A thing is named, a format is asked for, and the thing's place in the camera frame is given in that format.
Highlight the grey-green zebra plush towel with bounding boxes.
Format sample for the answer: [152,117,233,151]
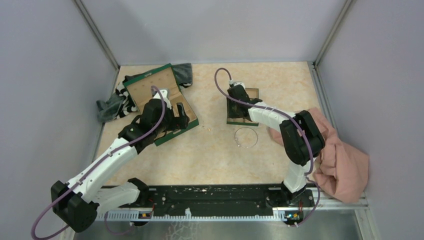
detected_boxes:
[96,63,193,123]

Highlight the green jewelry box with lid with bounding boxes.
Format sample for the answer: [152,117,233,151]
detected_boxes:
[123,63,199,146]

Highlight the green compartment jewelry tray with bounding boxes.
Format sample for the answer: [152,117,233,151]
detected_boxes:
[226,87,260,127]

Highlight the aluminium frame post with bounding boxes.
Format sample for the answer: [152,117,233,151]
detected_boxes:
[72,0,120,71]
[313,0,357,69]

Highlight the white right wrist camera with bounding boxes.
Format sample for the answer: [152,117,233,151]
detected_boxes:
[228,79,246,88]

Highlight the silver bangle bracelet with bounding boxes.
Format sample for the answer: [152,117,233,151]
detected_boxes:
[234,127,259,149]

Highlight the left aluminium frame post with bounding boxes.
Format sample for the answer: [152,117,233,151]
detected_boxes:
[72,0,120,71]

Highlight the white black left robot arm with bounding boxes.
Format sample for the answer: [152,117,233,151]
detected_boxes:
[50,98,190,233]

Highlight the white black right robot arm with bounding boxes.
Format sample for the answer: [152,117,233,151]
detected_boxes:
[227,82,325,206]

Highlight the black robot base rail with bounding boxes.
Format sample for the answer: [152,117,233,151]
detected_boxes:
[124,183,315,220]

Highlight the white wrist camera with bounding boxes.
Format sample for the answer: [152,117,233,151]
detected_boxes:
[153,88,172,109]
[228,79,246,88]

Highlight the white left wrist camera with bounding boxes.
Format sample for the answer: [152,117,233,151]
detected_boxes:
[153,88,172,109]

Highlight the pink cloth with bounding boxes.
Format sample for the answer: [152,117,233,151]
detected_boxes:
[270,107,370,204]

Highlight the right aluminium frame post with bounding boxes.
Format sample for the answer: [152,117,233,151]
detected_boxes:
[313,0,357,69]

